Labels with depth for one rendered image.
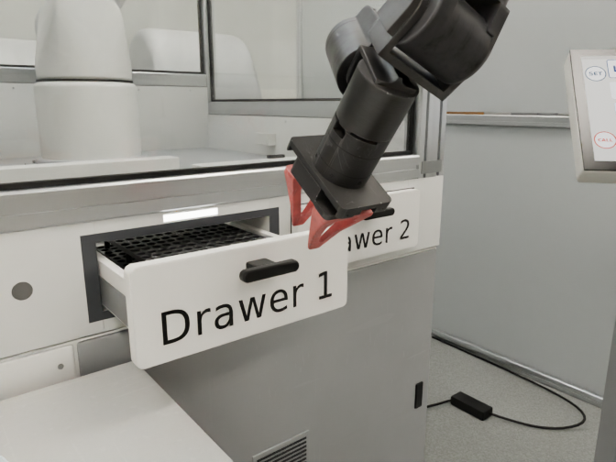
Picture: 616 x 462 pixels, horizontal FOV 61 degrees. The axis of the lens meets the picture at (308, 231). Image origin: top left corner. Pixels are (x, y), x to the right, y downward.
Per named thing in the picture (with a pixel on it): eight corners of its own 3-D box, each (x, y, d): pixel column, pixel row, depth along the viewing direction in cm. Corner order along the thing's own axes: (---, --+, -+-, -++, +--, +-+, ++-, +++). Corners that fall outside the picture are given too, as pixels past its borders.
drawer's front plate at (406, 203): (417, 246, 101) (421, 189, 98) (298, 275, 83) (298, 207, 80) (411, 243, 102) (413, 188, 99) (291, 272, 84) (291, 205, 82)
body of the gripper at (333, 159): (332, 147, 56) (360, 89, 52) (385, 214, 52) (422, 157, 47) (282, 150, 53) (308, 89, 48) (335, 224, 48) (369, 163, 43)
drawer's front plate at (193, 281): (346, 305, 71) (348, 226, 68) (137, 371, 53) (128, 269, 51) (338, 302, 72) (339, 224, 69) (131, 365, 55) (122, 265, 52)
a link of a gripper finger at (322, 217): (314, 211, 61) (347, 149, 55) (347, 257, 58) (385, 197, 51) (266, 219, 57) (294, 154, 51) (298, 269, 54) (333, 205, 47)
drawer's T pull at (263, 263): (300, 270, 60) (300, 259, 59) (244, 284, 55) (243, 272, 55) (281, 263, 62) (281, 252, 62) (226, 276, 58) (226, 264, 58)
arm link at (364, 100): (372, 76, 40) (434, 93, 43) (353, 33, 45) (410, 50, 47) (337, 145, 45) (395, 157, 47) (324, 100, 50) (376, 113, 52)
